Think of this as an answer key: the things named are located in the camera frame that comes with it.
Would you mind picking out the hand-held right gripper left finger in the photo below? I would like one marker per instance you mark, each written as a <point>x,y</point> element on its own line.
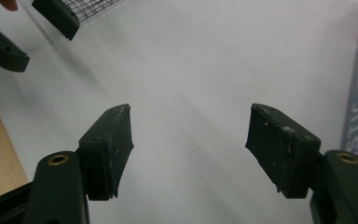
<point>104,155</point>

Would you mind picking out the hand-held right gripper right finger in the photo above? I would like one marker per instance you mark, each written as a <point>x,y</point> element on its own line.
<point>279,149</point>

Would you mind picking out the red object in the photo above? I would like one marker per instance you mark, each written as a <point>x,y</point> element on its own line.
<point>9,3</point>

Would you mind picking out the white table cover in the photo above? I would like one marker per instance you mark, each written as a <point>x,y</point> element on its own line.
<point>183,62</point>

